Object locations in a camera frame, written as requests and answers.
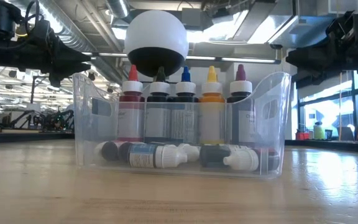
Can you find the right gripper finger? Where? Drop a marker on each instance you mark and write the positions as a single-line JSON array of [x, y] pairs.
[[312, 56], [314, 71]]

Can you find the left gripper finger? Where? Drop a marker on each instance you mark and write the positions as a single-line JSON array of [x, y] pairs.
[[71, 56], [76, 68]]

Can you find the violet food coloring bottle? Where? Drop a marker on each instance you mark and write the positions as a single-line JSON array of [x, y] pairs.
[[241, 90]]

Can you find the red food coloring bottle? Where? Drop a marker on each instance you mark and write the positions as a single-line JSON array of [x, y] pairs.
[[130, 121]]

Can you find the small orange dropper bottle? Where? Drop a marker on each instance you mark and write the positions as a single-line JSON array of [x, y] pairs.
[[110, 151]]

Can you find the black food coloring bottle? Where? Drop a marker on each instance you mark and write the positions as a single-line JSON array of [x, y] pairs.
[[157, 121]]

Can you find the small maroon dropper bottle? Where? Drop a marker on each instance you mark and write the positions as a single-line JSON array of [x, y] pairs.
[[270, 160]]

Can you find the small black dropper bottle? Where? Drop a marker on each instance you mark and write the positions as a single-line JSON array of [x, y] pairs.
[[141, 157]]

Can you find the yellow food coloring bottle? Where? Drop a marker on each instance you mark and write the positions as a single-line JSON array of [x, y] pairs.
[[211, 124]]

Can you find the blue food coloring bottle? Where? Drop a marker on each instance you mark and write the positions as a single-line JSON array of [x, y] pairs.
[[183, 124]]

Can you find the small dark green dropper bottle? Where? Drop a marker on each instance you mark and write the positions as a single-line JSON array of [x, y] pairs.
[[211, 155]]

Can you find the small olive label dropper bottle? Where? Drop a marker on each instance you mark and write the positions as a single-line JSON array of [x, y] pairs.
[[193, 152]]

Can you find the black metal stand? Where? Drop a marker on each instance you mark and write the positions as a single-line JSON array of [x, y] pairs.
[[33, 93]]

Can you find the green jug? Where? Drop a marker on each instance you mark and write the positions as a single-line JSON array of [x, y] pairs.
[[319, 132]]

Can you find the small black bin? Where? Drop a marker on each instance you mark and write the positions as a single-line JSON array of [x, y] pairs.
[[328, 134]]

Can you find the ceiling light tube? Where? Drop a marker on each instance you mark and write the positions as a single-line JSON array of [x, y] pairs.
[[247, 60]]

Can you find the red box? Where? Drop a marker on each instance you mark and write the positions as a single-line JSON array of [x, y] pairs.
[[302, 136]]

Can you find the clear plastic bin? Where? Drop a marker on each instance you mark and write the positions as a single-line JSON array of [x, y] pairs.
[[82, 140]]

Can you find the background table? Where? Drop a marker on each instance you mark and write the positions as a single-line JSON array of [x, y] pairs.
[[26, 135]]

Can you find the white and black sphere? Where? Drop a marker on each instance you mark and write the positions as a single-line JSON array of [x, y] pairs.
[[156, 37]]

